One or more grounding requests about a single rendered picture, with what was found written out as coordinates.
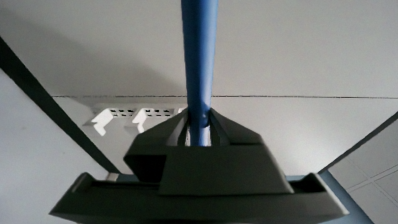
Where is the blue metal bar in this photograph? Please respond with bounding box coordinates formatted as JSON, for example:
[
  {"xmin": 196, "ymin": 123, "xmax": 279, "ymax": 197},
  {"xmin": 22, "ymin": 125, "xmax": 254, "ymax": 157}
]
[{"xmin": 181, "ymin": 0, "xmax": 218, "ymax": 146}]

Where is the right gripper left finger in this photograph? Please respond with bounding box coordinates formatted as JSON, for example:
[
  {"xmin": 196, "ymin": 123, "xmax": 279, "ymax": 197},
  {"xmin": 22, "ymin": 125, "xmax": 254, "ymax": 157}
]
[{"xmin": 130, "ymin": 107, "xmax": 189, "ymax": 146}]

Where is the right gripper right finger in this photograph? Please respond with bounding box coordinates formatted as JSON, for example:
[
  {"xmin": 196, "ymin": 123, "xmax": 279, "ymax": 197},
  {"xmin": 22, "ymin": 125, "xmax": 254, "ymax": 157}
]
[{"xmin": 209, "ymin": 107, "xmax": 267, "ymax": 146}]

